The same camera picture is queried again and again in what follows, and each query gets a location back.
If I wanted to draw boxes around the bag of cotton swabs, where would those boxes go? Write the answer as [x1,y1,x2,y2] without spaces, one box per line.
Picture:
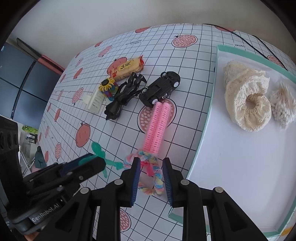
[269,81,295,129]

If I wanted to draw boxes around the pomegranate grid tablecloth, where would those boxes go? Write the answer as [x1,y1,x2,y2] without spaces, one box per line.
[36,22,296,241]

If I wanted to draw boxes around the pink hair roller clip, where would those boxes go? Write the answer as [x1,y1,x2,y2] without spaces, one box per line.
[143,102,171,156]

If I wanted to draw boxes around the black toy transformer figure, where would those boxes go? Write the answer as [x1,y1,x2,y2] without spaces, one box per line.
[104,72,147,120]

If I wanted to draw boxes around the pastel braided hair tie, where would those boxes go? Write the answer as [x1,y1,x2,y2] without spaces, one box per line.
[123,149,165,197]

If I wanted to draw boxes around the colourful sunflower block toy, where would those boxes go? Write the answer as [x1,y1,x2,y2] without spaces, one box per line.
[99,77,118,101]

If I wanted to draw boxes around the white claw hair clip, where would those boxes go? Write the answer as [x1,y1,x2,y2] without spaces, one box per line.
[82,88,105,114]

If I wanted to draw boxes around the black toy car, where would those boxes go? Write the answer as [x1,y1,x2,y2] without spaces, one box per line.
[139,71,181,108]

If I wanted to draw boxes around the yellow rice cracker snack packet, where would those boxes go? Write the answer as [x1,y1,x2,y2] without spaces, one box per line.
[107,55,144,81]

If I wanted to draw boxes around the cream lace fabric scrunchie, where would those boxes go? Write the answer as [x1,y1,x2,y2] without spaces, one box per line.
[223,60,271,132]

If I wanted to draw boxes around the teal shallow cardboard box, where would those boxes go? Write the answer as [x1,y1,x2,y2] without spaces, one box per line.
[168,44,296,239]

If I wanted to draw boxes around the black charging cable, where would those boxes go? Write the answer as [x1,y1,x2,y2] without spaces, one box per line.
[203,22,289,70]

